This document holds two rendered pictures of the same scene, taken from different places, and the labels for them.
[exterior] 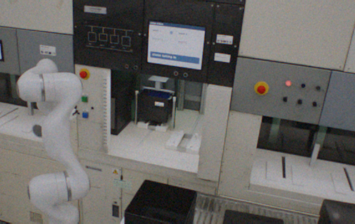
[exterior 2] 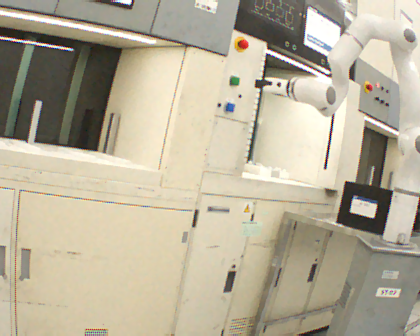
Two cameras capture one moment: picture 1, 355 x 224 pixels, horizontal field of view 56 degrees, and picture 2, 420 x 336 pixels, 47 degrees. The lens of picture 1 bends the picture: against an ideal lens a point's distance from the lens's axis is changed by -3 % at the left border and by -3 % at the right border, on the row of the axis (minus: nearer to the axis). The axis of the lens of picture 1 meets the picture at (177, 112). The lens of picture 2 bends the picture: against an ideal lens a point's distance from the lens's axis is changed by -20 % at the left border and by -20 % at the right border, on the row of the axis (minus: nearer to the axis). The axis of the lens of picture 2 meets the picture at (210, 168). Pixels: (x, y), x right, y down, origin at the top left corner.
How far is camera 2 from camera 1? 256 cm
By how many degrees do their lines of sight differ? 58
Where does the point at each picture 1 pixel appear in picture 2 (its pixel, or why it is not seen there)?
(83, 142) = (212, 159)
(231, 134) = not seen: hidden behind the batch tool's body
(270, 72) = (370, 73)
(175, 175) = (307, 196)
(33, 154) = (119, 198)
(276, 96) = (372, 96)
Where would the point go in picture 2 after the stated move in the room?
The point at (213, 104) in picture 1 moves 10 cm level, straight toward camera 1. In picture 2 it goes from (352, 97) to (368, 101)
